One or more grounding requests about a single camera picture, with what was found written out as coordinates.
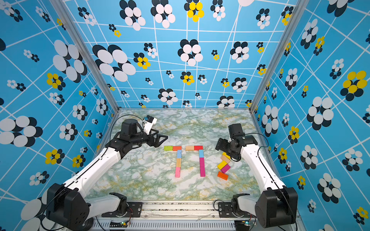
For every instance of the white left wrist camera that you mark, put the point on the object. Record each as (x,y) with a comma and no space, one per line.
(149,122)

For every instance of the orange-red block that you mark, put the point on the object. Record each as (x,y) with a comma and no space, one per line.
(176,148)

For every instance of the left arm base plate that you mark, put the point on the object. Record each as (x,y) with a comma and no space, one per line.
(133,210)

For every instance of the magenta block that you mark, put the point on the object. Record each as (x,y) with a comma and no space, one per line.
(202,171)
(201,163)
(225,169)

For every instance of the orange block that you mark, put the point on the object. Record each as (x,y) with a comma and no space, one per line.
(222,175)

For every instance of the aluminium frame post right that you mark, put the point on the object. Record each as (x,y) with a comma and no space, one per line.
(286,36)

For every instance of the natural wood block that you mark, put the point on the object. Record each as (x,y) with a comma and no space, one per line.
(189,148)
(178,162)
(225,159)

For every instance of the aluminium frame post left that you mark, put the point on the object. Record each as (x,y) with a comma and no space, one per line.
(72,30)

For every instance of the red block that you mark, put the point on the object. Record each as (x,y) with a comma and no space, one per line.
(198,147)

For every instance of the yellow block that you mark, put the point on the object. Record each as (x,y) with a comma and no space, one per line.
(222,165)
(227,156)

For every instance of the aluminium frame post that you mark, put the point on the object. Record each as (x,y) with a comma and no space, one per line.
(286,36)
(72,30)

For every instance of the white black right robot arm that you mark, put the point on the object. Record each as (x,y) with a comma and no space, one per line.
(277,204)

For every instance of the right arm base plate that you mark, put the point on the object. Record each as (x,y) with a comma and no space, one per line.
(225,210)

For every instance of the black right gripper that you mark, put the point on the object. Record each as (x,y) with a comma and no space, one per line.
(222,147)

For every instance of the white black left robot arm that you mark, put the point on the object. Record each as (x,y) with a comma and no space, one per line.
(67,204)

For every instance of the pink block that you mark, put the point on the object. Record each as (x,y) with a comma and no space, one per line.
(177,172)

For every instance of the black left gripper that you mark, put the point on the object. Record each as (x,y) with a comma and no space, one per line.
(151,135)

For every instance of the green block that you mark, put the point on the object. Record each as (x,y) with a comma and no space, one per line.
(168,148)

